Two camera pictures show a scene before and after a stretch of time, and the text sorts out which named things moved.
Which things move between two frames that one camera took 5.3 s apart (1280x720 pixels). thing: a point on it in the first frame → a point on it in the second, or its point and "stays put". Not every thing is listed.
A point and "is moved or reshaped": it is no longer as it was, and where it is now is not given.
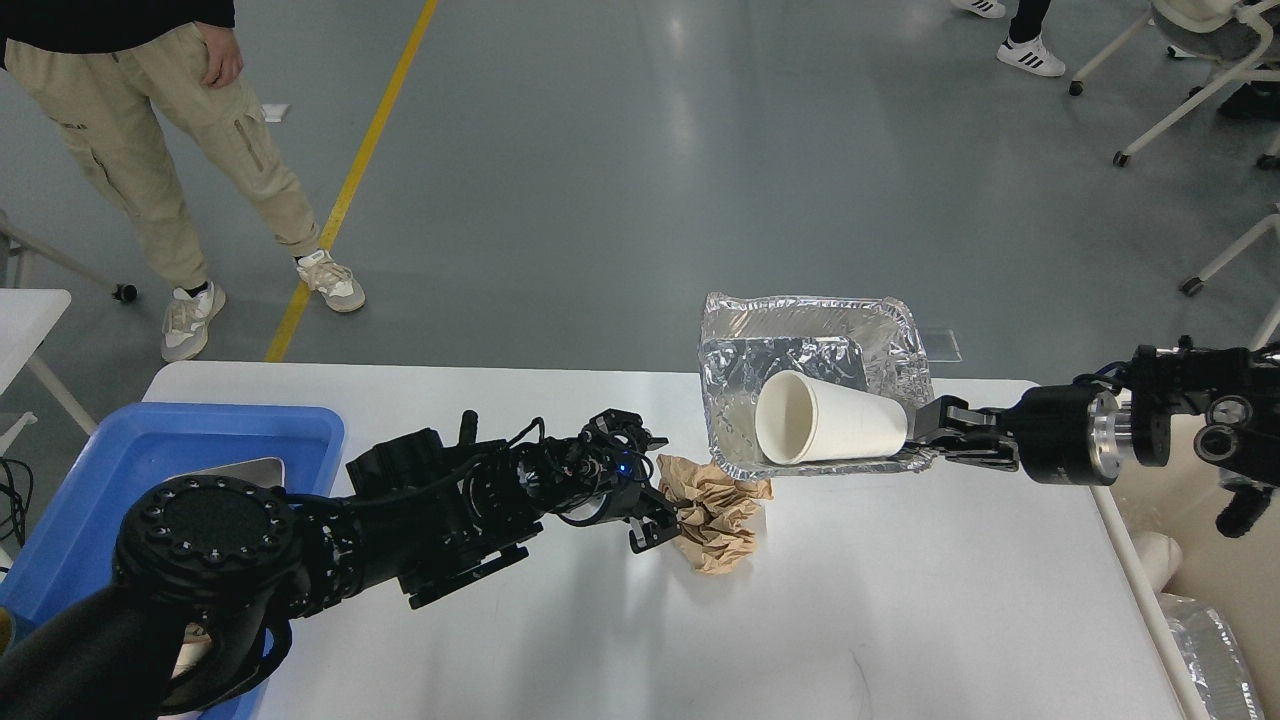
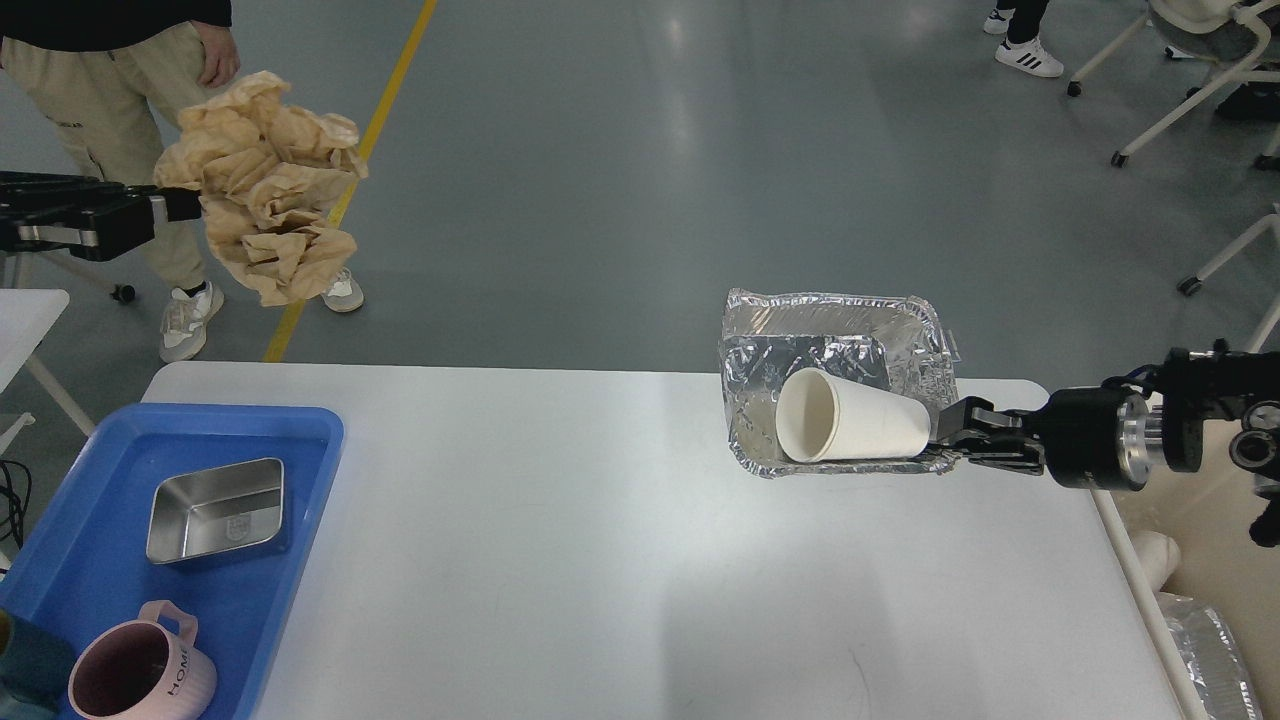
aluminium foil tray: x=868 y=343 is moved or reshaped
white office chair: x=1237 y=33 stays put
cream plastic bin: x=1239 y=574 stays put
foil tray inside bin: x=1212 y=659 stays put
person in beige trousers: x=101 y=65 stays put
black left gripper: x=599 y=477 → x=104 y=231
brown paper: x=717 y=530 → x=272 y=178
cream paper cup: x=800 y=419 is moved or reshaped
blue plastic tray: x=72 y=551 stays put
